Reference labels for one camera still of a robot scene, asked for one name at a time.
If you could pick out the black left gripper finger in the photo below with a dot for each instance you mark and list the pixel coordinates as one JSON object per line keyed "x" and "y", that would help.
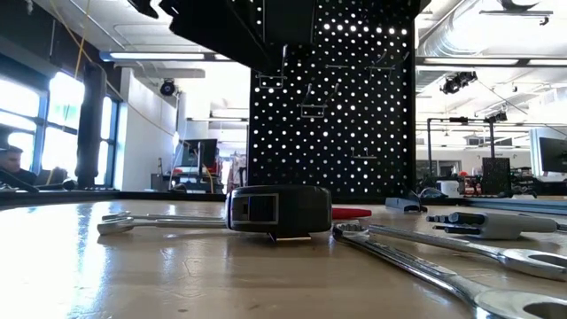
{"x": 212, "y": 26}
{"x": 146, "y": 8}

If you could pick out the silver combination wrench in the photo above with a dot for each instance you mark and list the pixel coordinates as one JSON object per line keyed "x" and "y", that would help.
{"x": 186, "y": 224}
{"x": 412, "y": 267}
{"x": 186, "y": 217}
{"x": 443, "y": 243}

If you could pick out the black tape measure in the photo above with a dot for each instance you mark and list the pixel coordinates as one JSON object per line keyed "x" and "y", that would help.
{"x": 283, "y": 212}

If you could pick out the red utility knife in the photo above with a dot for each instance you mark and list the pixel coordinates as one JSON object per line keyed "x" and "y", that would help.
{"x": 352, "y": 213}

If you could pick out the grey hex key set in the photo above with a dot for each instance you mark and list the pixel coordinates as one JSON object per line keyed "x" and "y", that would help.
{"x": 500, "y": 226}

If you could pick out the black peg board bin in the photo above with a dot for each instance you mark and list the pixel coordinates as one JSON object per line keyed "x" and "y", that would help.
{"x": 297, "y": 22}

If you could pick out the black peg board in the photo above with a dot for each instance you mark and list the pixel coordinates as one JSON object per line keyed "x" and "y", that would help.
{"x": 409, "y": 133}

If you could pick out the long ceiling lamp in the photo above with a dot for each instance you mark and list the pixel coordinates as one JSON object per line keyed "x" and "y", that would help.
{"x": 469, "y": 61}
{"x": 155, "y": 56}
{"x": 547, "y": 62}

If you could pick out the black ceiling spotlight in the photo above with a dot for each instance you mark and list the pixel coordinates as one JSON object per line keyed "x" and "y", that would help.
{"x": 168, "y": 87}

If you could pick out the black monitor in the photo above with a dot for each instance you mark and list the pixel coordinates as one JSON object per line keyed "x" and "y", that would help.
{"x": 553, "y": 155}
{"x": 206, "y": 153}

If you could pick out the black pillar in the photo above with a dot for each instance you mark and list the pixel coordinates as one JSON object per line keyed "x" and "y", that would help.
{"x": 90, "y": 133}

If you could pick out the person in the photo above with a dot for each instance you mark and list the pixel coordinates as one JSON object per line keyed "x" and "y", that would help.
{"x": 11, "y": 161}

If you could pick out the black spotlight cluster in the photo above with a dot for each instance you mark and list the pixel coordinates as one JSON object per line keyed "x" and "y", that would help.
{"x": 458, "y": 82}

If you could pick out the white container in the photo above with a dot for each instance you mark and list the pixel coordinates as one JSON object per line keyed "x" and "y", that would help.
{"x": 449, "y": 188}

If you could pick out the dark ceiling fixture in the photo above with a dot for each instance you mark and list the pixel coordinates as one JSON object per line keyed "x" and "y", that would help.
{"x": 516, "y": 12}

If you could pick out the black perforated panel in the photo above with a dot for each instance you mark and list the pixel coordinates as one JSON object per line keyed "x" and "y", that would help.
{"x": 496, "y": 177}

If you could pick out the black aluminium frame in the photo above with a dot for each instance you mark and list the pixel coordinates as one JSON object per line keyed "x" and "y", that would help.
{"x": 133, "y": 196}

